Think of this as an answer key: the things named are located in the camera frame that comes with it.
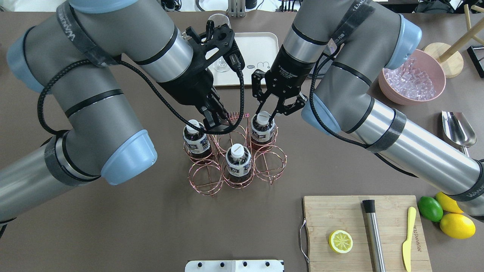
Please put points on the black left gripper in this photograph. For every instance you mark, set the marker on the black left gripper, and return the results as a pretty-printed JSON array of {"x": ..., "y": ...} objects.
[{"x": 188, "y": 90}]

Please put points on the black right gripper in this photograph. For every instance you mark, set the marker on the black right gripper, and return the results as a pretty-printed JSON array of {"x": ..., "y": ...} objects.
[{"x": 286, "y": 68}]

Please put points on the copper wire bottle basket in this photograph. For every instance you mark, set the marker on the copper wire bottle basket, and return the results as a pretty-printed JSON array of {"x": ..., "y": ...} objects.
[{"x": 208, "y": 175}]

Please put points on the tea bottle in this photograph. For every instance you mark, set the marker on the tea bottle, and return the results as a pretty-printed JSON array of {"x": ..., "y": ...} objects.
[
  {"x": 262, "y": 132},
  {"x": 239, "y": 161},
  {"x": 197, "y": 142}
]

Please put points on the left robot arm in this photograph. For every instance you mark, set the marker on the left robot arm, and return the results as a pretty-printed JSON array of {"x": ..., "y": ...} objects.
[{"x": 95, "y": 132}]

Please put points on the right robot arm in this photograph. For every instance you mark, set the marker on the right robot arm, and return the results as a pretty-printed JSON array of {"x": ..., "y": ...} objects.
[{"x": 326, "y": 67}]

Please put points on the white rabbit tray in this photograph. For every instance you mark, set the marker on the white rabbit tray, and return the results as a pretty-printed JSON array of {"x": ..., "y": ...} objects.
[{"x": 258, "y": 49}]

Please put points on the bamboo cutting board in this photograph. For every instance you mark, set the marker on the bamboo cutting board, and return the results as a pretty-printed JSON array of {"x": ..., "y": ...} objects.
[{"x": 325, "y": 214}]

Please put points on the pink bowl with ice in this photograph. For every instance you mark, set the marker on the pink bowl with ice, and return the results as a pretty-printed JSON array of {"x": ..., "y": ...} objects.
[{"x": 420, "y": 79}]

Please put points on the steel muddler black tip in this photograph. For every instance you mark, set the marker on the steel muddler black tip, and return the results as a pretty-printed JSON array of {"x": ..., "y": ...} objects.
[{"x": 376, "y": 245}]

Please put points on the half lemon slice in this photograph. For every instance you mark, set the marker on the half lemon slice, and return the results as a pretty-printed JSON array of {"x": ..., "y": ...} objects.
[{"x": 340, "y": 241}]

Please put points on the wooden cup tree stand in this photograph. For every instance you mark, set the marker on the wooden cup tree stand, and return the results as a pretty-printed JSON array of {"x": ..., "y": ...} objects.
[{"x": 448, "y": 56}]

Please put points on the steel ice scoop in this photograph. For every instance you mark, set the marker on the steel ice scoop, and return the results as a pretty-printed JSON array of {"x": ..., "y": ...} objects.
[{"x": 458, "y": 130}]

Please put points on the green lime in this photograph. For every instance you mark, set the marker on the green lime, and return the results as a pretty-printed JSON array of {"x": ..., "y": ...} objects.
[{"x": 430, "y": 209}]

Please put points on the black glass rack tray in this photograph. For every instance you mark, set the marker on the black glass rack tray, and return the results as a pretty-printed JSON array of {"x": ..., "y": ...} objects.
[{"x": 477, "y": 61}]

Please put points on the yellow lemon near scoop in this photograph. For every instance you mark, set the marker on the yellow lemon near scoop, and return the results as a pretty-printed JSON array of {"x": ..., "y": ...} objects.
[{"x": 447, "y": 203}]

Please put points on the yellow plastic knife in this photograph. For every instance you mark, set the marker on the yellow plastic knife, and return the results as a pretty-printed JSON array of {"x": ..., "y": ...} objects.
[{"x": 407, "y": 243}]

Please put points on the yellow lemon front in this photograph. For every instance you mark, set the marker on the yellow lemon front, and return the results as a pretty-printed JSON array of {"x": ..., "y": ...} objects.
[{"x": 457, "y": 226}]

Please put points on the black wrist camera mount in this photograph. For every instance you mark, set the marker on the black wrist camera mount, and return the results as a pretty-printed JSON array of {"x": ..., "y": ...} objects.
[{"x": 215, "y": 42}]

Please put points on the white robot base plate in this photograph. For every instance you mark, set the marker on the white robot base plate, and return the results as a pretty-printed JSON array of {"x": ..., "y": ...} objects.
[{"x": 235, "y": 266}]

